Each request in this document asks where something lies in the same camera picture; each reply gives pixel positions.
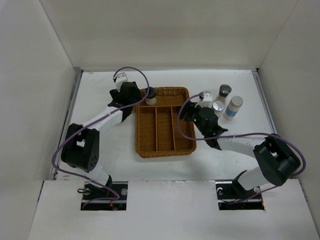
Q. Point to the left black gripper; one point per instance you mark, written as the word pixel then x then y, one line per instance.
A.
pixel 115 93

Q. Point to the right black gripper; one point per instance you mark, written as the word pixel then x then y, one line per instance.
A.
pixel 189 107

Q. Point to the black cap white spice bottle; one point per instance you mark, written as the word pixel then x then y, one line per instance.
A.
pixel 151 98

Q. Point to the silver cap blue label jar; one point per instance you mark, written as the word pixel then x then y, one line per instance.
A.
pixel 218 108

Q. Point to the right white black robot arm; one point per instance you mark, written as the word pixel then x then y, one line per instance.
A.
pixel 276 161

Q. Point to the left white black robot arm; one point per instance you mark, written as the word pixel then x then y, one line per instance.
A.
pixel 82 151

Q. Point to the brown wicker divided tray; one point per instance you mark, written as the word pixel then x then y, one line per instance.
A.
pixel 157 134

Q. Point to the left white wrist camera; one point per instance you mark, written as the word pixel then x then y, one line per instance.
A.
pixel 119 79

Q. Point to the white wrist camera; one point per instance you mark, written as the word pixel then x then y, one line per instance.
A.
pixel 119 79
pixel 205 98

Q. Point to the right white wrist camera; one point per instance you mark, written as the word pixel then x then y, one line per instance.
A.
pixel 205 98

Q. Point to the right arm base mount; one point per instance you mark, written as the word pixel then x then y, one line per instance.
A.
pixel 233 197

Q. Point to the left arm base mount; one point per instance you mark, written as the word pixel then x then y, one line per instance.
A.
pixel 94 198

